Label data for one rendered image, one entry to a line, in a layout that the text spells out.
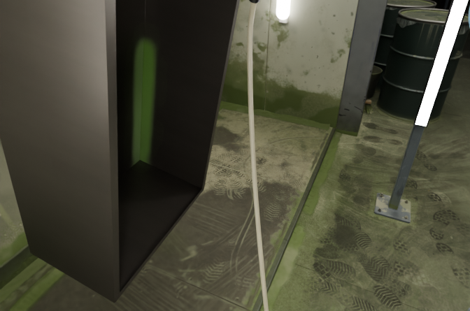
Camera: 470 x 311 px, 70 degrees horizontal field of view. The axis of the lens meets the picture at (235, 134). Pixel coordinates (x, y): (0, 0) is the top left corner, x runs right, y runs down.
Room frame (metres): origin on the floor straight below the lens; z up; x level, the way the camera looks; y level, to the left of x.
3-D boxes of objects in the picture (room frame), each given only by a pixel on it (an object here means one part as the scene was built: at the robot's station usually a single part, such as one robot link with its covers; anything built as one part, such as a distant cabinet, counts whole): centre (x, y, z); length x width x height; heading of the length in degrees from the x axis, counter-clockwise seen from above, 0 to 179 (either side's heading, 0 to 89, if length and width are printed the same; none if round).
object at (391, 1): (3.58, -1.70, 0.86); 0.54 x 0.54 x 0.01
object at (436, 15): (2.93, -1.68, 0.86); 0.54 x 0.54 x 0.01
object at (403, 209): (1.55, -0.98, 0.01); 0.20 x 0.20 x 0.01; 65
